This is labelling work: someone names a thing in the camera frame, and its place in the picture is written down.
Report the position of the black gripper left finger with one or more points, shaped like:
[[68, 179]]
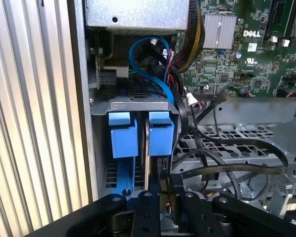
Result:
[[145, 217]]

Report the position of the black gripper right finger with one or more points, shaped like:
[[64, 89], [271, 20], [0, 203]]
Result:
[[195, 217]]

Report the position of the hard disk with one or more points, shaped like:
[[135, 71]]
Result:
[[160, 138]]

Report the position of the empty blue disk carrier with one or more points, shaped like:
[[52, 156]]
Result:
[[123, 138]]

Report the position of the grey metal disk bay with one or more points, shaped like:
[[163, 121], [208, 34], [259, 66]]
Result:
[[138, 105]]

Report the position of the black expansion slot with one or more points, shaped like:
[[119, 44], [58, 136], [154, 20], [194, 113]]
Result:
[[277, 17]]

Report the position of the small white connector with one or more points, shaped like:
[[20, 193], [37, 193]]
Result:
[[191, 100]]

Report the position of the open black PC case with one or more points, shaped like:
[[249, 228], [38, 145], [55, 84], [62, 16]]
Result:
[[79, 98]]

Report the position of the green motherboard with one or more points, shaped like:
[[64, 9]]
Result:
[[261, 71]]

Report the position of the silver finned chipset heatsink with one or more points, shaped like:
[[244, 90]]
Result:
[[219, 30]]

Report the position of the silver power supply unit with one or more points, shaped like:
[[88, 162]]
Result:
[[138, 14]]

